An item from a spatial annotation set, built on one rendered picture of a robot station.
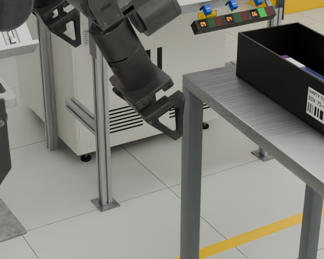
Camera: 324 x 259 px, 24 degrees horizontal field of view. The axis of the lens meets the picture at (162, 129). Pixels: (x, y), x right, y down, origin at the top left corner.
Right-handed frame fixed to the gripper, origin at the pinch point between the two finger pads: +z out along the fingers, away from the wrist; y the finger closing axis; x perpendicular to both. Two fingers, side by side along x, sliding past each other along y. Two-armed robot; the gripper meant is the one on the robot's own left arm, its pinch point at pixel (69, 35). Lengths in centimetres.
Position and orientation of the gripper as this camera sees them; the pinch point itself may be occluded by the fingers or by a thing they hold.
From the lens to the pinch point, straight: 153.2
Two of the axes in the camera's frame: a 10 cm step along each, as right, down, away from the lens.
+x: -8.1, 5.7, -1.4
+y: -4.3, -4.2, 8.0
